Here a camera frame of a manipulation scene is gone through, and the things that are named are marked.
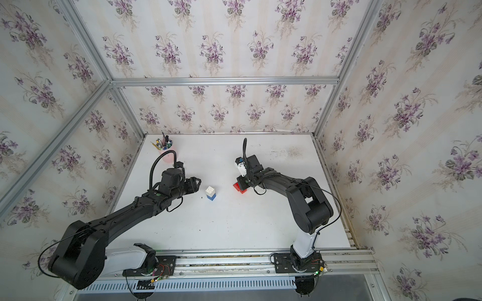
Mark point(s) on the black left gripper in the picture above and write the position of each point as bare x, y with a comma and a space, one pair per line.
192, 180

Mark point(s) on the white lego brick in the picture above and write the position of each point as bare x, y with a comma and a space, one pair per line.
210, 191

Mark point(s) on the red curved lego brick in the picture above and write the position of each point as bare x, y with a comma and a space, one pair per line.
237, 186

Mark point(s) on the pink pen cup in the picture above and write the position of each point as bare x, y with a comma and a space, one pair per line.
169, 156

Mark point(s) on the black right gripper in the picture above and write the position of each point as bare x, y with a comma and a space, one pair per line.
243, 185

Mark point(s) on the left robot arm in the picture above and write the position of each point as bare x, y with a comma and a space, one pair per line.
80, 256

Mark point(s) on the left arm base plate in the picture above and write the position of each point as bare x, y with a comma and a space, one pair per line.
154, 267

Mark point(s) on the aluminium rail frame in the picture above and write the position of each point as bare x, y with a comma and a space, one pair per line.
254, 263

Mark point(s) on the pens in cup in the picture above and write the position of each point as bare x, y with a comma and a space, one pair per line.
164, 143

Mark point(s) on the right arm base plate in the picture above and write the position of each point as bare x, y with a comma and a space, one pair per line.
291, 263

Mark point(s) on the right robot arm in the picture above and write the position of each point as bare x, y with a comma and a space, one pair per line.
309, 206

